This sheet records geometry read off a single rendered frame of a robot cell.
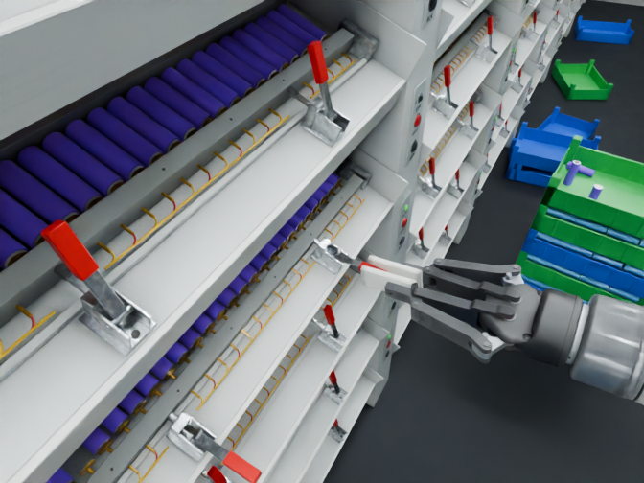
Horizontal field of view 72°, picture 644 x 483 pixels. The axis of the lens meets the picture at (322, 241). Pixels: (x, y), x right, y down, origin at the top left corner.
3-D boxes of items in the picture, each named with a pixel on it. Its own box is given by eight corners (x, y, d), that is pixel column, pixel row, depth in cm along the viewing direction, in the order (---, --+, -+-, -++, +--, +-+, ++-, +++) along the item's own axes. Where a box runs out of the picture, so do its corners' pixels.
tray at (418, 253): (470, 178, 141) (496, 148, 130) (390, 316, 106) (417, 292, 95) (417, 142, 143) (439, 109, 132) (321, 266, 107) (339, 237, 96)
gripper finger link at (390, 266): (420, 274, 52) (422, 269, 53) (367, 258, 56) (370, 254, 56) (420, 290, 54) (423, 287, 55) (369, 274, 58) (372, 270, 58)
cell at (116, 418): (79, 372, 42) (131, 414, 42) (77, 381, 43) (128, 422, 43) (61, 386, 41) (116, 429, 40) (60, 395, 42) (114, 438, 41)
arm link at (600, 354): (632, 345, 48) (571, 327, 51) (662, 288, 42) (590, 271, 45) (623, 418, 43) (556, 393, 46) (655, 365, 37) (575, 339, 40)
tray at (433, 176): (484, 123, 127) (515, 84, 116) (397, 262, 92) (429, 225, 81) (425, 83, 129) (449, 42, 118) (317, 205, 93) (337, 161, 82)
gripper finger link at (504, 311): (512, 329, 49) (509, 338, 48) (413, 303, 54) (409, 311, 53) (517, 306, 46) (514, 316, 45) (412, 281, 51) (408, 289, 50)
